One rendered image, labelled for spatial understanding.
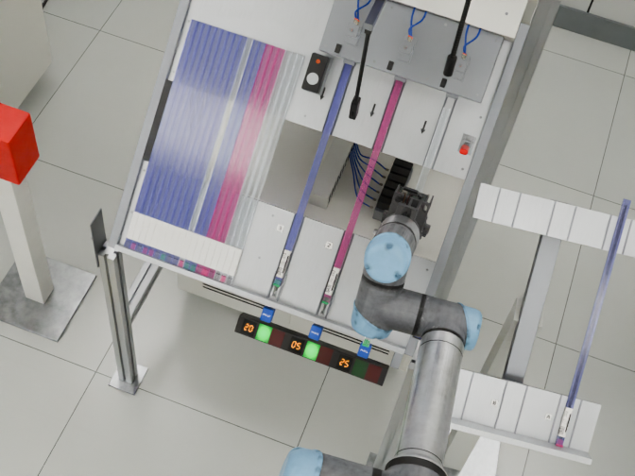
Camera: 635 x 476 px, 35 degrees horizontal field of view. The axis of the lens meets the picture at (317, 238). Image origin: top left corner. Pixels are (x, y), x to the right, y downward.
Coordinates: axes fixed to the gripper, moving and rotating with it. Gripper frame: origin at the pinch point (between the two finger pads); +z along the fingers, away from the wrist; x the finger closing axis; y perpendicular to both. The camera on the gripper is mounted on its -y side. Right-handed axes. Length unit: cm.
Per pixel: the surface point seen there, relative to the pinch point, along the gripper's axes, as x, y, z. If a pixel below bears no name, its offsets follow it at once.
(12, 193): 95, -36, 21
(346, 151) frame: 21.7, -6.9, 44.3
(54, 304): 92, -81, 51
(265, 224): 28.7, -14.8, 3.4
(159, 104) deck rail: 58, 2, 7
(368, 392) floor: -2, -77, 59
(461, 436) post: -28, -66, 35
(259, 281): 26.1, -26.6, 0.5
